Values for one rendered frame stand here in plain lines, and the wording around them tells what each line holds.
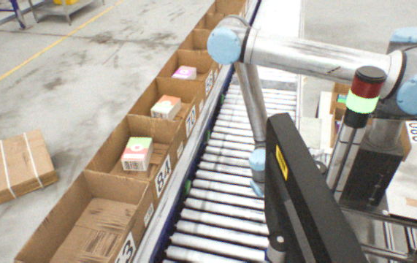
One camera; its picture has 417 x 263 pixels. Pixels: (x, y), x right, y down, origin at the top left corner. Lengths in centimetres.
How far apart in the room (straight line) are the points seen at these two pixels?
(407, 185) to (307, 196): 133
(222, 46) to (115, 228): 79
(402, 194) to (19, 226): 248
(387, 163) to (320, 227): 100
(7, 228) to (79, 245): 151
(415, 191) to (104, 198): 145
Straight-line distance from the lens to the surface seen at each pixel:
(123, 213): 134
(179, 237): 140
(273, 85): 232
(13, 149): 325
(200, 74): 220
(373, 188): 155
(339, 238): 47
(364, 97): 62
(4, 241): 271
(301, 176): 53
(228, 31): 101
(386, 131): 139
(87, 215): 138
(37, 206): 280
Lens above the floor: 192
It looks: 39 degrees down
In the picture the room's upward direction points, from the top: 2 degrees counter-clockwise
